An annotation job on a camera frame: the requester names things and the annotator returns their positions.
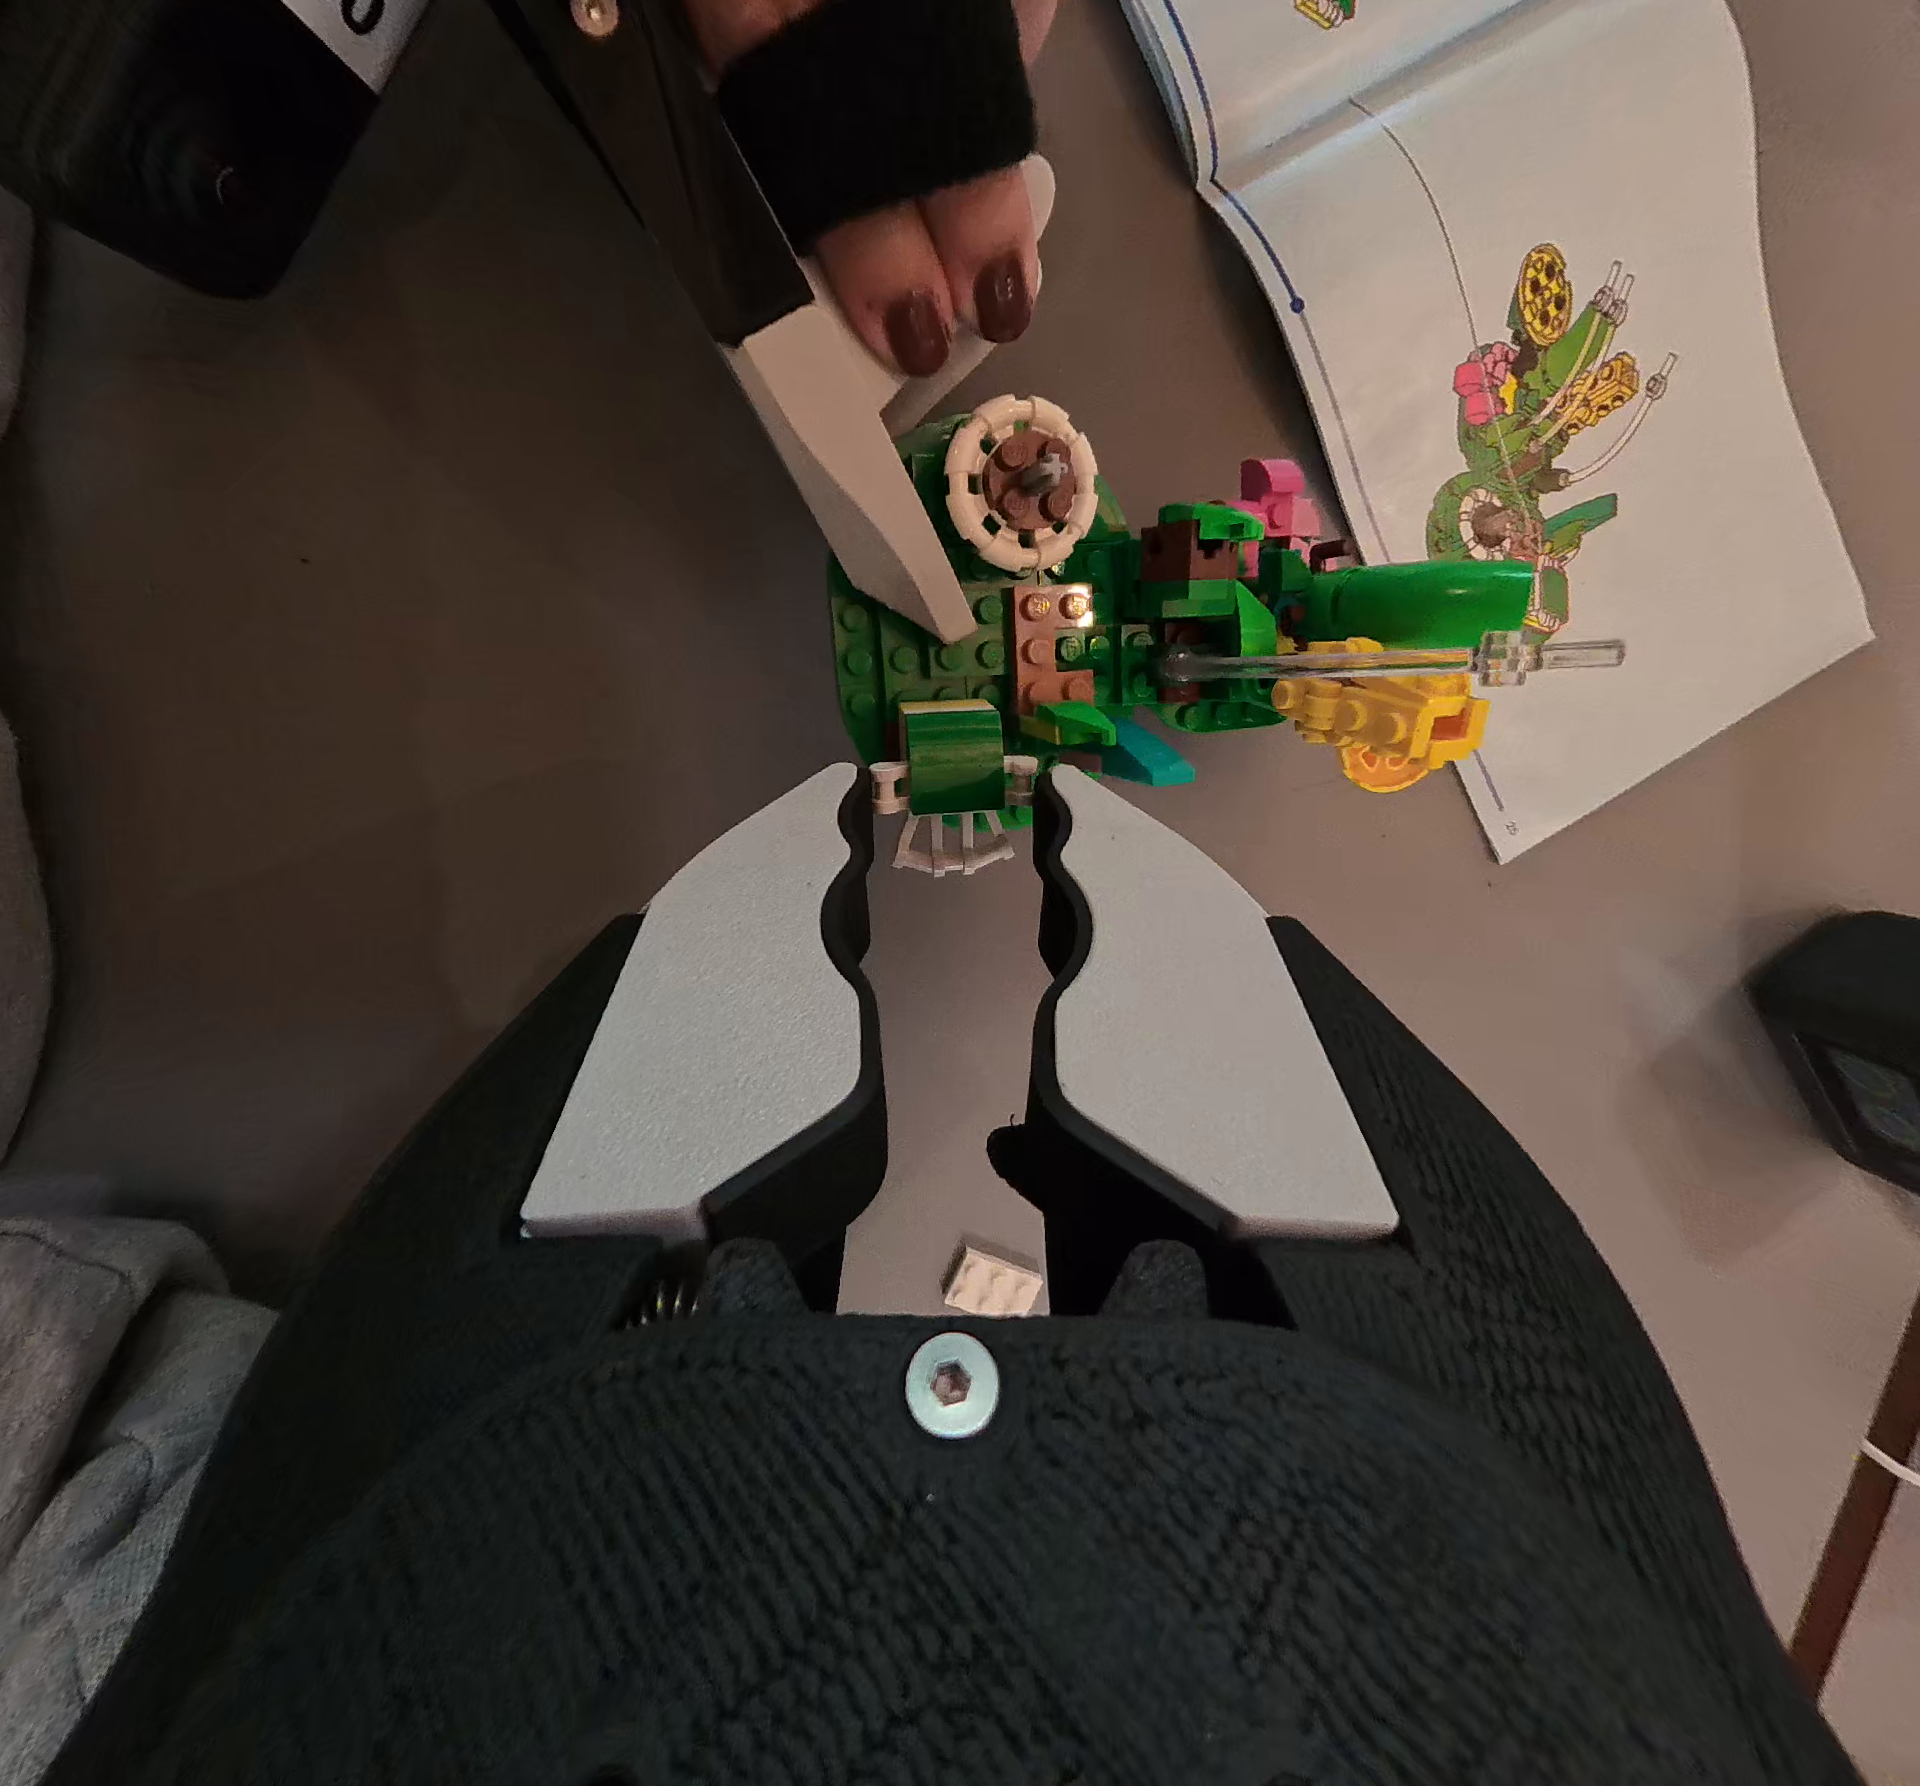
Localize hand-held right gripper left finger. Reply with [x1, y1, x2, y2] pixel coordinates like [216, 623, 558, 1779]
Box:
[517, 764, 888, 1309]

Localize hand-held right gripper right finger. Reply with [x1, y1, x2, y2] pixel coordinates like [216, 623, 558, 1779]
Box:
[990, 764, 1404, 1314]

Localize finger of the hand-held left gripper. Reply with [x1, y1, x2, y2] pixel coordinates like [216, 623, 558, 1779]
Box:
[720, 297, 979, 637]

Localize green lego flower model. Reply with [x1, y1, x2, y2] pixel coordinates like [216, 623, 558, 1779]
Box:
[826, 391, 1630, 881]

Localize white lego plate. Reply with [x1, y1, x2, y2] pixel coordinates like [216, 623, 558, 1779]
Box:
[942, 1235, 1048, 1318]

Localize dark grey device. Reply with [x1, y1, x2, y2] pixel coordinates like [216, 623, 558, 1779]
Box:
[1747, 908, 1920, 1195]

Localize white instruction booklet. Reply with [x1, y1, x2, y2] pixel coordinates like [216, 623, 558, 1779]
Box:
[1103, 0, 1877, 864]

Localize brown wooden leg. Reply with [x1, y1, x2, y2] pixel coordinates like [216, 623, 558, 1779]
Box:
[1789, 1380, 1920, 1701]

